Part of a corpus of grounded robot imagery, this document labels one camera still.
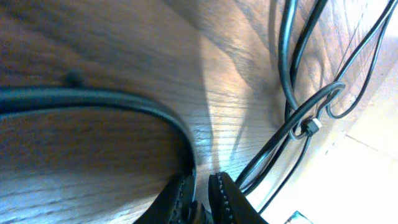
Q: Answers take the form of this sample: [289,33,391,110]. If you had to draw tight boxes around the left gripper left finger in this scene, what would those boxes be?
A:
[134,175,205,224]

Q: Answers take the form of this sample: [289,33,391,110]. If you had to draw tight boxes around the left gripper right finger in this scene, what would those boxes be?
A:
[208,172,267,224]

